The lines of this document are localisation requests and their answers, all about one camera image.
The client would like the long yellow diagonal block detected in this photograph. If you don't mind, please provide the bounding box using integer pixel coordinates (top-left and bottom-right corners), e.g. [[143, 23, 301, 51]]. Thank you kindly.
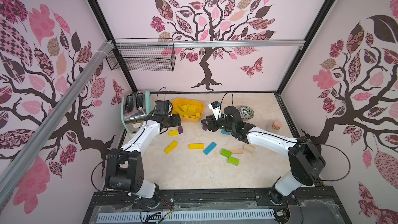
[[164, 141, 178, 154]]

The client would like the yellow horizontal mid block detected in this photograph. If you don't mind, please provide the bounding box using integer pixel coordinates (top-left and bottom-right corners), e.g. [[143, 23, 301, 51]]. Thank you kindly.
[[189, 143, 204, 150]]

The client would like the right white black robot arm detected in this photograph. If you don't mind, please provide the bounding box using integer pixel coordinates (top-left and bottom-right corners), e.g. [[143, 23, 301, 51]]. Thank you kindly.
[[201, 101, 326, 205]]

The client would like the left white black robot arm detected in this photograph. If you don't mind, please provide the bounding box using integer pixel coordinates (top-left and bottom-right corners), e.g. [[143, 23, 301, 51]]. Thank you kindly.
[[97, 100, 181, 209]]

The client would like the teal block far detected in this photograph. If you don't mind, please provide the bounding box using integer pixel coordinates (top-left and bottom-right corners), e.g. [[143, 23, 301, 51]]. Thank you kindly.
[[221, 130, 231, 135]]

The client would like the patterned ceramic bowl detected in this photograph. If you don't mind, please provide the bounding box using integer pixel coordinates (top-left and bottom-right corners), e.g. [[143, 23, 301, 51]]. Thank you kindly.
[[238, 106, 255, 120]]

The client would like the yellow plastic tray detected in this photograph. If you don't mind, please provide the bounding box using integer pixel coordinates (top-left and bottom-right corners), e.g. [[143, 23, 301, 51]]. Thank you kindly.
[[172, 98, 204, 123]]

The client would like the teal long block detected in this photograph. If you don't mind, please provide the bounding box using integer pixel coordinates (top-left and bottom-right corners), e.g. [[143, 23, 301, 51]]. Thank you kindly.
[[203, 142, 217, 155]]

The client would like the mint chrome toaster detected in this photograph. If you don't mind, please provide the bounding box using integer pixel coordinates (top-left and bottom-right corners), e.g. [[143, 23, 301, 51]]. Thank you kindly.
[[120, 91, 155, 135]]

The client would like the wooden beige flat block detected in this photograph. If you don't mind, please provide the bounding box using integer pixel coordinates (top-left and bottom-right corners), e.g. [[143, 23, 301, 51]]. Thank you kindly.
[[230, 148, 244, 154]]

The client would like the green block centre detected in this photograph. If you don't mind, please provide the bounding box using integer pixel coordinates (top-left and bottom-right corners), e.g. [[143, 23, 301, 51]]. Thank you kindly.
[[220, 149, 232, 158]]

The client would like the green block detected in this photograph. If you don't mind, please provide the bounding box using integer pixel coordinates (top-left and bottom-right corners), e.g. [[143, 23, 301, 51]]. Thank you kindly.
[[228, 157, 239, 166], [220, 149, 232, 158]]

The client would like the wooden beige right block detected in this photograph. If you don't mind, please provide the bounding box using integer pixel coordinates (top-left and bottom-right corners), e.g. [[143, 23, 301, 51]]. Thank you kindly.
[[243, 144, 255, 153]]

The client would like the green block front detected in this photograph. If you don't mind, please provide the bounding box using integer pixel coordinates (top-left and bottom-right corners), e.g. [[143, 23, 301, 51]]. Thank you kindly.
[[228, 157, 239, 166]]

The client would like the black wire basket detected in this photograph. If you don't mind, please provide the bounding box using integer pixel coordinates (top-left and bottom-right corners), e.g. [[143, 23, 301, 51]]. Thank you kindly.
[[106, 37, 176, 72]]

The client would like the aluminium rail back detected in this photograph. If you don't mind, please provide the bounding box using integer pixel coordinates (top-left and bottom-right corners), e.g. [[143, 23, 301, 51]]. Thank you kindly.
[[116, 39, 305, 48]]

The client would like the aluminium rail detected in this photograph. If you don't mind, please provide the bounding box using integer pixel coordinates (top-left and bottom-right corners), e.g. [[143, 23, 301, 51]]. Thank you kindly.
[[116, 39, 305, 48], [0, 39, 114, 200]]

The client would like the white slotted cable duct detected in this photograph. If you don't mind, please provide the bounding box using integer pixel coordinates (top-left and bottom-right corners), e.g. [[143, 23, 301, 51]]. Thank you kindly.
[[94, 209, 275, 224]]

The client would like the black base frame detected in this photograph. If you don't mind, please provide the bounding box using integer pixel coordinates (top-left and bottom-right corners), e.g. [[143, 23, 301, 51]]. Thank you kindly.
[[83, 186, 351, 224]]

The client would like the aluminium rail left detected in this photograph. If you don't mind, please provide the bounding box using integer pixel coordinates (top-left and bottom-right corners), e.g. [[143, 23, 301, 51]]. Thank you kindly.
[[0, 39, 114, 200]]

